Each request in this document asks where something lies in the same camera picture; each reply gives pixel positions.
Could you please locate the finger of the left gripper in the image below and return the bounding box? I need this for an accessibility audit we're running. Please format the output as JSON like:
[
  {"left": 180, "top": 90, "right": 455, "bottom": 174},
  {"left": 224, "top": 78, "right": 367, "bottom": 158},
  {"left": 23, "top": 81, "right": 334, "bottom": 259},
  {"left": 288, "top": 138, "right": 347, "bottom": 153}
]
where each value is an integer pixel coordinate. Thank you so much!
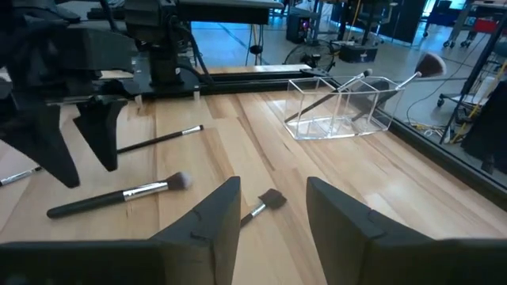
[
  {"left": 73, "top": 98, "right": 128, "bottom": 172},
  {"left": 0, "top": 102, "right": 80, "bottom": 189}
]

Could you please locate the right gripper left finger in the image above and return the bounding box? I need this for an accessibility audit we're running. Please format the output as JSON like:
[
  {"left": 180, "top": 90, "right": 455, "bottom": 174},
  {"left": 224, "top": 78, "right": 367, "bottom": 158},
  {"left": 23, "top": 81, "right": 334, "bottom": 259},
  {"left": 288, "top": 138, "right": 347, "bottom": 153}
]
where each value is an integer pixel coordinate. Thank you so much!
[{"left": 0, "top": 176, "right": 242, "bottom": 285}]

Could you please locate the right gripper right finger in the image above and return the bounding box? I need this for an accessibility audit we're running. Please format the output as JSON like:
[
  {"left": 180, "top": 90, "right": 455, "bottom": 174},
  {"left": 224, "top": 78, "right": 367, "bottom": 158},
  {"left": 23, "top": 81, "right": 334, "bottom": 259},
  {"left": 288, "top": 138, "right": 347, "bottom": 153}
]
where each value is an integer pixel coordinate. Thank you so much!
[{"left": 307, "top": 177, "right": 507, "bottom": 285}]

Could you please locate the thin black makeup brush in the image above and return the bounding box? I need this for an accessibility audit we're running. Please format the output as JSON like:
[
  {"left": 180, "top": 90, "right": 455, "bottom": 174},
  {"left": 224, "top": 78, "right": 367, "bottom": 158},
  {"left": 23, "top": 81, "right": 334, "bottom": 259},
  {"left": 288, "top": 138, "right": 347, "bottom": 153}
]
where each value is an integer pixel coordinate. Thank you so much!
[
  {"left": 116, "top": 124, "right": 205, "bottom": 154},
  {"left": 284, "top": 68, "right": 374, "bottom": 124},
  {"left": 0, "top": 165, "right": 44, "bottom": 188}
]

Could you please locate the black powder makeup brush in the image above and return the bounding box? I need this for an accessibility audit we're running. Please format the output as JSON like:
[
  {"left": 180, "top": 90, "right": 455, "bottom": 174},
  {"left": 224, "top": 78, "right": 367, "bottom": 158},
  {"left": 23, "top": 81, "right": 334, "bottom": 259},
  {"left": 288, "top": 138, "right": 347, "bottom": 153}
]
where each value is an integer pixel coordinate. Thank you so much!
[{"left": 46, "top": 170, "right": 194, "bottom": 220}]

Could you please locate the square-head makeup brush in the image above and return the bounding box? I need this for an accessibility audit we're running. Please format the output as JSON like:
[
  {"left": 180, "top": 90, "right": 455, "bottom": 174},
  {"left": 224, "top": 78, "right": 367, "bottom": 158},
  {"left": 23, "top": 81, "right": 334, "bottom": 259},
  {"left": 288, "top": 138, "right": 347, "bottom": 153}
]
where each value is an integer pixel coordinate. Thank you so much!
[{"left": 239, "top": 188, "right": 288, "bottom": 229}]

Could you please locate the fan makeup brush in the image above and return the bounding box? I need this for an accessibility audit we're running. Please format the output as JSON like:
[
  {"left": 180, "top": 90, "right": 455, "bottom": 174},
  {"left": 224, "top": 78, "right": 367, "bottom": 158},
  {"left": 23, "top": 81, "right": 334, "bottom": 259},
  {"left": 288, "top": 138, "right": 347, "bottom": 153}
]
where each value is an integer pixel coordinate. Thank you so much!
[{"left": 350, "top": 51, "right": 448, "bottom": 122}]

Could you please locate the clear acrylic organizer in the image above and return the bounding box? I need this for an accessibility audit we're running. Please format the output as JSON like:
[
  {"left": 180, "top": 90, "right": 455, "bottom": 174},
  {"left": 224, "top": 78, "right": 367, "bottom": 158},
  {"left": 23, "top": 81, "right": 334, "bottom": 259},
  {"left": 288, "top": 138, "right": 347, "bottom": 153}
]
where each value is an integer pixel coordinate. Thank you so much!
[{"left": 283, "top": 74, "right": 406, "bottom": 141}]

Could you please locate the dark chair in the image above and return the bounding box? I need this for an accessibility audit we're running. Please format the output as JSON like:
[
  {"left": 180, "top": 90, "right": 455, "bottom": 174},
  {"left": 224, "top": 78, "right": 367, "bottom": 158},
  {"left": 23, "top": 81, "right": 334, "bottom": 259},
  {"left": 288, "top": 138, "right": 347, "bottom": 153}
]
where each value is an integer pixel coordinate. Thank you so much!
[{"left": 460, "top": 78, "right": 507, "bottom": 175}]

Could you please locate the black tripod stand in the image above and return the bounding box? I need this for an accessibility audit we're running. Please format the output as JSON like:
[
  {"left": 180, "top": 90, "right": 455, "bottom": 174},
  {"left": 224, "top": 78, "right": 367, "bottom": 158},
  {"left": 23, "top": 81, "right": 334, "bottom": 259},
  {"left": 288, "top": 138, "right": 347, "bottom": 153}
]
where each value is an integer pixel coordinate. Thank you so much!
[{"left": 244, "top": 23, "right": 265, "bottom": 67}]

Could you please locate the black side desk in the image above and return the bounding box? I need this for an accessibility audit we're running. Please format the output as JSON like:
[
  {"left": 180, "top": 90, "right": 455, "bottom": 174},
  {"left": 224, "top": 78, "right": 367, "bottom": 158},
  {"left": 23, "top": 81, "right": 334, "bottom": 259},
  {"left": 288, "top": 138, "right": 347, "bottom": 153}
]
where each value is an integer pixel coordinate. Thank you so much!
[{"left": 173, "top": 0, "right": 285, "bottom": 25}]

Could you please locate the black floor box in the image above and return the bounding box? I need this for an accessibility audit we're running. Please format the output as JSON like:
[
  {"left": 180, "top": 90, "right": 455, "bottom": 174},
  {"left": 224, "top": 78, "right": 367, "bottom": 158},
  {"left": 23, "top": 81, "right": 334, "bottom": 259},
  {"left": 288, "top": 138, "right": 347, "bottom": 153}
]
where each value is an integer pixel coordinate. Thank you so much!
[{"left": 338, "top": 42, "right": 379, "bottom": 64}]

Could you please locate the black floor fan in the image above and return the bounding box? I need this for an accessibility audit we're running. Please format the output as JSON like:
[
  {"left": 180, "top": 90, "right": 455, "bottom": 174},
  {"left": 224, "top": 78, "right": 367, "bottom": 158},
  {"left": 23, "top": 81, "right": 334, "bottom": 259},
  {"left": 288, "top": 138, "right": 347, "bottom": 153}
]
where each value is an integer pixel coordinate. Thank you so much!
[{"left": 283, "top": 37, "right": 338, "bottom": 74}]

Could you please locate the black computer tower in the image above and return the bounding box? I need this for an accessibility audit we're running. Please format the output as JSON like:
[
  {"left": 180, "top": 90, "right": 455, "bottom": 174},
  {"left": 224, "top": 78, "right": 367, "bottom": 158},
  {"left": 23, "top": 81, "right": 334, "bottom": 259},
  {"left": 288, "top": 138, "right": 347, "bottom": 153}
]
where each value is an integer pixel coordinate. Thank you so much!
[{"left": 285, "top": 6, "right": 322, "bottom": 44}]

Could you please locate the red box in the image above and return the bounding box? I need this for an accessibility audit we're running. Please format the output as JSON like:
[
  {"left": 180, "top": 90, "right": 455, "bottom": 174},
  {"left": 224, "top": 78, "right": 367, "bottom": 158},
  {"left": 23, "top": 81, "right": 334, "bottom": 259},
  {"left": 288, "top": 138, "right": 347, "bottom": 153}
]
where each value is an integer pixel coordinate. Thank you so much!
[{"left": 473, "top": 17, "right": 500, "bottom": 35}]

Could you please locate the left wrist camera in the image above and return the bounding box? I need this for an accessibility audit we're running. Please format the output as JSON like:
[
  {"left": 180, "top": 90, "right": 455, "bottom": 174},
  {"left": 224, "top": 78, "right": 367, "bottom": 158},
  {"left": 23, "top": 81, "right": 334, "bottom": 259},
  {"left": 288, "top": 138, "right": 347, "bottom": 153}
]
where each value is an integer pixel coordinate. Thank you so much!
[{"left": 67, "top": 28, "right": 138, "bottom": 76}]

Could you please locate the white cable bundle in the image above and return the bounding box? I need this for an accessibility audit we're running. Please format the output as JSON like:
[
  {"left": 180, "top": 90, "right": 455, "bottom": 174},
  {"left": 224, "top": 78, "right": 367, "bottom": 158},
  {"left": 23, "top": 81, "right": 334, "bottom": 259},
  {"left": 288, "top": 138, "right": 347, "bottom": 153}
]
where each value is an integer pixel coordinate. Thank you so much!
[{"left": 407, "top": 120, "right": 452, "bottom": 142}]

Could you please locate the black cart frame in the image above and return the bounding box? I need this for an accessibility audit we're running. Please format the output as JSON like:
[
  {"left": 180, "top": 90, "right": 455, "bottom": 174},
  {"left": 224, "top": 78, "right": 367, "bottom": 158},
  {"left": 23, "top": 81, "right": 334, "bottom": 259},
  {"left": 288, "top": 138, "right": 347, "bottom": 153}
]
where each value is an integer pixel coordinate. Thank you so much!
[{"left": 435, "top": 11, "right": 507, "bottom": 146}]

